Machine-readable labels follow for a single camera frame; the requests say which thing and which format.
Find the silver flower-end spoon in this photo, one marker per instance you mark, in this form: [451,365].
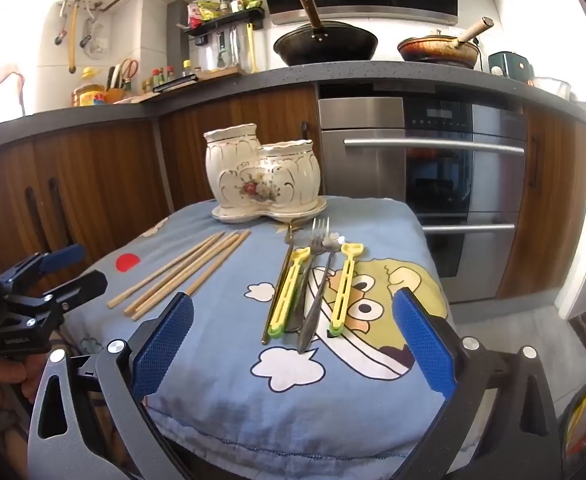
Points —
[313,320]

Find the spice jar with black lid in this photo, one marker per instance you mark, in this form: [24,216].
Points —
[224,4]

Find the white floral ceramic utensil holder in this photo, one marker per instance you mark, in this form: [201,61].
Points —
[263,170]

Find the copper-coloured frying pan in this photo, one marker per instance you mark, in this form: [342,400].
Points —
[433,50]

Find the wooden chopstick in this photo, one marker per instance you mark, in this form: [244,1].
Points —
[165,270]
[218,263]
[163,295]
[180,273]

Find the stainless steel built-in oven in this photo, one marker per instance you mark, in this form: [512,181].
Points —
[363,170]

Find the small sauce bottle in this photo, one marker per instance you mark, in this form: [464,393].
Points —
[149,85]

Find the clear bottle with yellow cap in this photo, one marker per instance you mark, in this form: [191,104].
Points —
[187,67]

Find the silver fork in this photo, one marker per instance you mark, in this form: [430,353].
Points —
[318,240]

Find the yellow spatula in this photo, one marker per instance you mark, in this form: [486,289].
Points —
[252,50]

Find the wooden cutting board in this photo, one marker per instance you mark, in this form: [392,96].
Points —
[218,74]

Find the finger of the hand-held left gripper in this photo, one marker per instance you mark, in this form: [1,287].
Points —
[65,255]
[83,285]

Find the wooden kitchen base cabinet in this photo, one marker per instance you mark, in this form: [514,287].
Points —
[558,200]
[253,115]

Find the gold fork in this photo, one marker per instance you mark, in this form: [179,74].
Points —
[273,304]

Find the red and white packet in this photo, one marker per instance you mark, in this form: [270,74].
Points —
[195,15]

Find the grey vertical duct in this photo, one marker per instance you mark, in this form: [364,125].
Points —
[177,35]

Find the green kitchen appliance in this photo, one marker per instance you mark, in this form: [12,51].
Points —
[510,65]

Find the metal hanging utensil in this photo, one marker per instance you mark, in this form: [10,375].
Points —
[235,47]
[222,50]

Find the wooden knife block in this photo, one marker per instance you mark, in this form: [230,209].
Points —
[115,87]

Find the glass bowl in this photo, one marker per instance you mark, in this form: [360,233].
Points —
[550,87]

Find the blue cartoon printed blanket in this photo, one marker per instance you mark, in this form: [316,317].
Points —
[223,385]

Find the yellow plastic clip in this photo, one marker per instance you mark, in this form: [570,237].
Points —
[343,290]
[288,290]

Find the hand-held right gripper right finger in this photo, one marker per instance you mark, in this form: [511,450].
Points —
[425,345]

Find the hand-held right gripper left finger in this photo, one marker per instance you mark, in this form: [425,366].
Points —
[165,345]

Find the dark stone kitchen counter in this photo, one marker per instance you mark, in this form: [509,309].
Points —
[323,72]

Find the black wall spice rack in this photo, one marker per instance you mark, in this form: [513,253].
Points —
[223,20]

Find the large yellow oil bottle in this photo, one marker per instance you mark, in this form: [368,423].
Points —
[88,90]

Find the dark bin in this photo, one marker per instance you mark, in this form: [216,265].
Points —
[585,430]

